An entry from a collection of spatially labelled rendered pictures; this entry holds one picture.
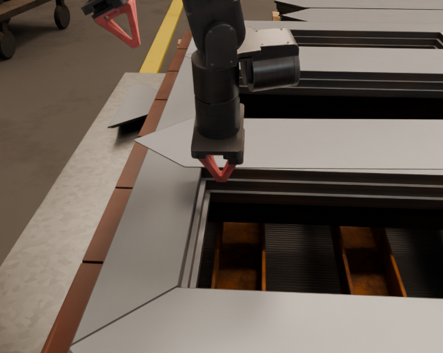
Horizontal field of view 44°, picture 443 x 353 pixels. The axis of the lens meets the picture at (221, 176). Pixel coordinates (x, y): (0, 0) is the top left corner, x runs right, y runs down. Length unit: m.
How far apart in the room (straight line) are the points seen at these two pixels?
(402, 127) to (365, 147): 0.11
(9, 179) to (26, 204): 0.25
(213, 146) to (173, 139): 0.21
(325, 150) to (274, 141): 0.08
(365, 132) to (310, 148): 0.12
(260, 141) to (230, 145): 0.20
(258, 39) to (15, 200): 1.96
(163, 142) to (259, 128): 0.17
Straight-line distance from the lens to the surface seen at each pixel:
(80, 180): 1.19
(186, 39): 1.59
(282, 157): 0.85
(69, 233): 1.03
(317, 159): 0.85
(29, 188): 2.59
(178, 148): 0.87
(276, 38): 0.67
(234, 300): 0.58
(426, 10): 1.93
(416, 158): 0.89
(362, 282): 0.92
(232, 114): 0.69
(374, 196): 0.84
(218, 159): 0.84
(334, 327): 0.57
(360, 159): 0.86
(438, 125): 1.02
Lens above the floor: 1.26
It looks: 30 degrees down
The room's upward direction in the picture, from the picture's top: straight up
